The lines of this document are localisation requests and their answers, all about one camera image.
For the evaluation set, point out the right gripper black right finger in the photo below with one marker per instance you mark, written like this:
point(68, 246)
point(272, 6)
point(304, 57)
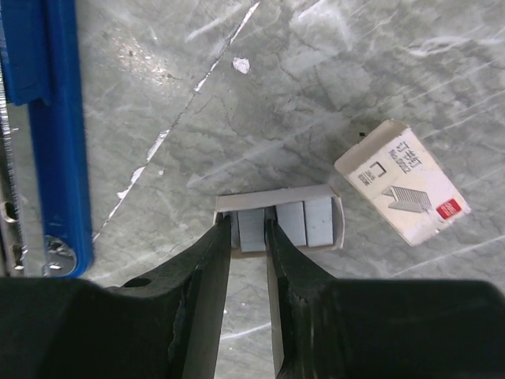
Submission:
point(325, 327)

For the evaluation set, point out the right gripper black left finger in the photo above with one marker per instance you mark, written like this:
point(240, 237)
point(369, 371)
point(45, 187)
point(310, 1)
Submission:
point(165, 323)

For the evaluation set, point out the white staple box tray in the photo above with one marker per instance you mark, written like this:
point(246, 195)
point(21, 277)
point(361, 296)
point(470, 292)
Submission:
point(229, 205)

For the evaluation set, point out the grey staple strip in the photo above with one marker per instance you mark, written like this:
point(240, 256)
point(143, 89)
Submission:
point(319, 221)
point(291, 218)
point(251, 230)

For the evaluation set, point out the white staple box sleeve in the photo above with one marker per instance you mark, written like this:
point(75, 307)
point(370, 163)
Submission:
point(398, 175)

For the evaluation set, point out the blue metal stapler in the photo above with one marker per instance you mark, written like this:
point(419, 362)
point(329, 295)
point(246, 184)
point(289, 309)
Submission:
point(41, 70)

